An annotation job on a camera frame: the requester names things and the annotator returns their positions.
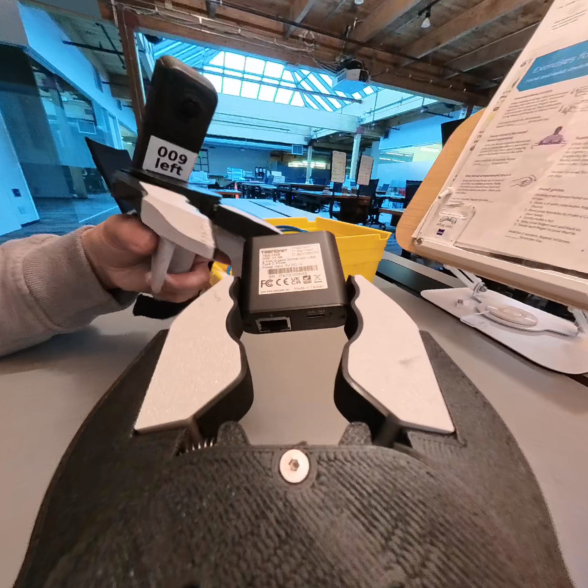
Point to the black office chair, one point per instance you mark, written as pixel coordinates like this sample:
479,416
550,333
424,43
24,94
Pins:
374,197

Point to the row of dark work tables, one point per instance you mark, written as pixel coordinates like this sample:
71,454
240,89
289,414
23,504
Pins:
321,197

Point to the printed instruction sheet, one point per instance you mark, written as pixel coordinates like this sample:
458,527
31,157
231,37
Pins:
528,160

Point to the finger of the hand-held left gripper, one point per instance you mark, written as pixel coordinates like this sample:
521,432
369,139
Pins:
227,243

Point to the black network switch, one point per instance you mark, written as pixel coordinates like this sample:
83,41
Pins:
285,305

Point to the white stand base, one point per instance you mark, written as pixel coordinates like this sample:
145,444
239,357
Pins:
528,349

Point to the black monitor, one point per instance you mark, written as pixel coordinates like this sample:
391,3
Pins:
454,128

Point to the yellow plastic bin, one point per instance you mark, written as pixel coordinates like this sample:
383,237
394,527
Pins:
358,248

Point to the wall air conditioner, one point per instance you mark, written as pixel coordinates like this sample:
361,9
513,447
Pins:
85,127

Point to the ceiling projector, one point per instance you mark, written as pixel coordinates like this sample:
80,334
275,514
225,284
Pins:
350,79

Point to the grey desk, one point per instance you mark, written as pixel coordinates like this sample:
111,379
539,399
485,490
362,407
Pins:
46,390

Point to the white standing board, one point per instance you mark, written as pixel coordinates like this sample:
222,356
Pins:
339,166
365,170

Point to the wooden document stand board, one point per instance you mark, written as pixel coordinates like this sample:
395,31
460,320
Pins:
427,202

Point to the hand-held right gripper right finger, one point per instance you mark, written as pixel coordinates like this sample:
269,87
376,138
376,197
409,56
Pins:
395,363

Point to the long white table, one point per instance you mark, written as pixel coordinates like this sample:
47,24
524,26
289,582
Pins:
275,209

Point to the person's left hand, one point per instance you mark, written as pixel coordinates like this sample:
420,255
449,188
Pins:
119,252

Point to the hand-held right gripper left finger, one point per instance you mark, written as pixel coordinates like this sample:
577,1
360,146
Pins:
193,363

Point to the wooden post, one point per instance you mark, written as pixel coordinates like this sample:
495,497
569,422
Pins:
131,73

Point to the small white label card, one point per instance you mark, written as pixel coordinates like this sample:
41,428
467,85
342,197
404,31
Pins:
452,223

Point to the person's left forearm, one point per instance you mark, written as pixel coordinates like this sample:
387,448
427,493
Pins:
41,294

